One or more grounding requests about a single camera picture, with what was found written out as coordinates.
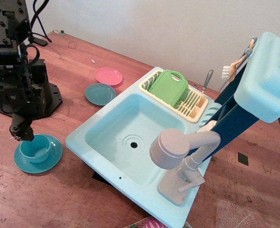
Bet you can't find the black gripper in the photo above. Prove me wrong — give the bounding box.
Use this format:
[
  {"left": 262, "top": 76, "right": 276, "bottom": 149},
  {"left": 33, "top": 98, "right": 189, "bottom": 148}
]
[{"left": 9, "top": 114, "right": 34, "bottom": 141}]

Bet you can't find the teal plastic cup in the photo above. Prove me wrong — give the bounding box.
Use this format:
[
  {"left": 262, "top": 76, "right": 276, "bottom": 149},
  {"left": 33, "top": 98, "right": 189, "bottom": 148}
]
[{"left": 19, "top": 134, "right": 51, "bottom": 164}]

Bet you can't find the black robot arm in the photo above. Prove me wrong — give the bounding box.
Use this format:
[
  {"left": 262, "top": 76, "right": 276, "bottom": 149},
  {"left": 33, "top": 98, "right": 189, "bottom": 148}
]
[{"left": 0, "top": 0, "right": 39, "bottom": 141}]

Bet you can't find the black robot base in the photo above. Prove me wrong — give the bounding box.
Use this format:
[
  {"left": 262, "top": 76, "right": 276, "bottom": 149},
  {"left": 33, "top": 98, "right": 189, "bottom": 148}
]
[{"left": 0, "top": 59, "right": 62, "bottom": 120}]

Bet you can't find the light blue toy sink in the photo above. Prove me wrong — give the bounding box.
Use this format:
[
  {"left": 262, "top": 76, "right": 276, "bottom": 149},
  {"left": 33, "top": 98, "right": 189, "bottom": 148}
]
[{"left": 65, "top": 67, "right": 220, "bottom": 228}]

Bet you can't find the teal saucer plate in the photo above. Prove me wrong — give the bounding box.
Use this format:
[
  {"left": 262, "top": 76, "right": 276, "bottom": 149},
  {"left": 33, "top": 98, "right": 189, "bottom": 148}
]
[{"left": 14, "top": 134, "right": 63, "bottom": 174}]

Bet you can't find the dark teal plate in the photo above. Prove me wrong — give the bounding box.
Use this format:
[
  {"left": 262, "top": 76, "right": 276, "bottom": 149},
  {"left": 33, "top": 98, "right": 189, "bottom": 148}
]
[{"left": 84, "top": 83, "right": 117, "bottom": 106}]

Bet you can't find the pink plate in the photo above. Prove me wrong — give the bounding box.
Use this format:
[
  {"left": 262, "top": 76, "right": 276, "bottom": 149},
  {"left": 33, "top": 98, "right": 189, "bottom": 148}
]
[{"left": 94, "top": 67, "right": 123, "bottom": 86}]

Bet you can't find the grey toy faucet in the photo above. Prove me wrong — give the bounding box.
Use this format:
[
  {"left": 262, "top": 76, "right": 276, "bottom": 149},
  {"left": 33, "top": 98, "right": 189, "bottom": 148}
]
[{"left": 149, "top": 128, "right": 221, "bottom": 205}]

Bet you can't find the green cutting board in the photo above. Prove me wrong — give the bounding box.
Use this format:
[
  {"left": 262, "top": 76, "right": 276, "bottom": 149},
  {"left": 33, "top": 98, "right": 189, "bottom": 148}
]
[{"left": 148, "top": 70, "right": 188, "bottom": 107}]

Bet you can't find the pink mesh bag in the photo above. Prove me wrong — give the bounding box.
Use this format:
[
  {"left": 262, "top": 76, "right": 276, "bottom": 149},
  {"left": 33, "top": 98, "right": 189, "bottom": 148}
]
[{"left": 123, "top": 216, "right": 190, "bottom": 228}]

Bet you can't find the cream dish rack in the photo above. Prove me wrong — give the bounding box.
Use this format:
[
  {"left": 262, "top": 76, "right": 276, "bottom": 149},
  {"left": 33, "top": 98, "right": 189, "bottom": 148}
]
[{"left": 139, "top": 69, "right": 208, "bottom": 123}]

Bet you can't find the white dish brush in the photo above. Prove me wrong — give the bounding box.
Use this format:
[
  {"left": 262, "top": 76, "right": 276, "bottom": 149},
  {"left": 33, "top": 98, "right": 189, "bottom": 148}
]
[{"left": 221, "top": 66, "right": 231, "bottom": 79}]

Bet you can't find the light blue top shelf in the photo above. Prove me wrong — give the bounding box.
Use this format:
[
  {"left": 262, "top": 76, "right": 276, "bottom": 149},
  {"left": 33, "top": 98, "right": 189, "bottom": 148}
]
[{"left": 233, "top": 32, "right": 280, "bottom": 123}]

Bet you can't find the black cable clamp foot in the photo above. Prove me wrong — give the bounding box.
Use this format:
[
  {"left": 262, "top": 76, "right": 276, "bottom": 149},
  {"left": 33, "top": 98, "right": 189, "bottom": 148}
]
[{"left": 28, "top": 36, "right": 47, "bottom": 47}]

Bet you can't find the black cable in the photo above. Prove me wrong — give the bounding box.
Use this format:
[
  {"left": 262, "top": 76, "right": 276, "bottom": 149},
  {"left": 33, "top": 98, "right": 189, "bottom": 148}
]
[{"left": 29, "top": 0, "right": 53, "bottom": 43}]

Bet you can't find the grey handled utensil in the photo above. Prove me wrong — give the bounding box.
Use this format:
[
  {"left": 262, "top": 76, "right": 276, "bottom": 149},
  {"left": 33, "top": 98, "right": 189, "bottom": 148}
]
[{"left": 201, "top": 69, "right": 214, "bottom": 94}]

